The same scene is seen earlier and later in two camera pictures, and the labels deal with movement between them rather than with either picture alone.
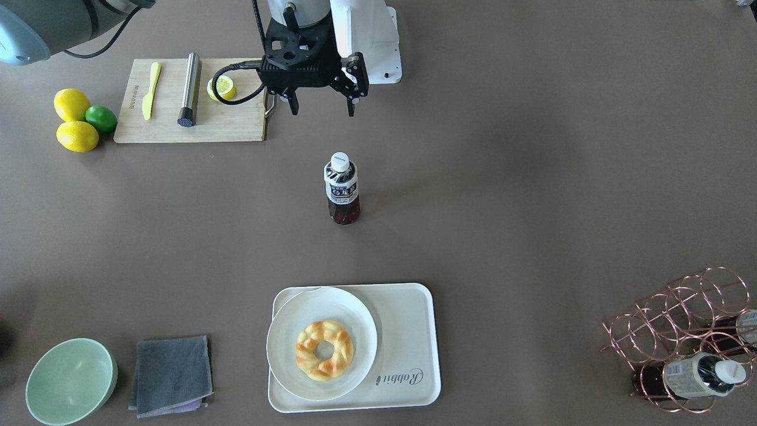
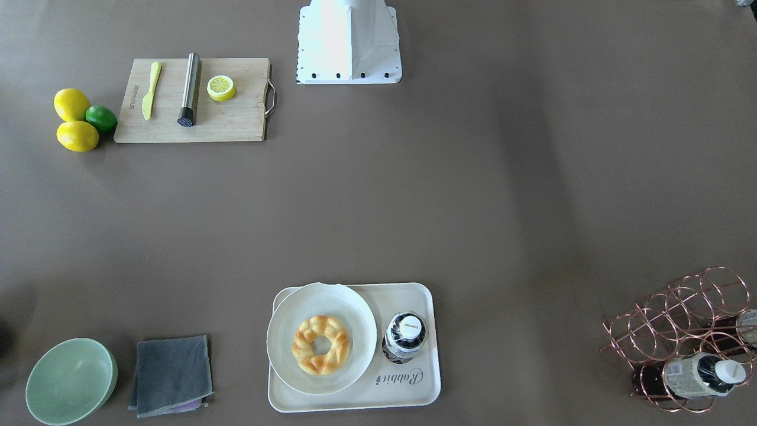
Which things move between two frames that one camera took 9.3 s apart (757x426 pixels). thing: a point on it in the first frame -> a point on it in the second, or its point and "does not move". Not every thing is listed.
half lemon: [225, 87] does not move
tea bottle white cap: [340, 161] -> [404, 337]
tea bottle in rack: [703, 374] does not move
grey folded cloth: [172, 376] does not move
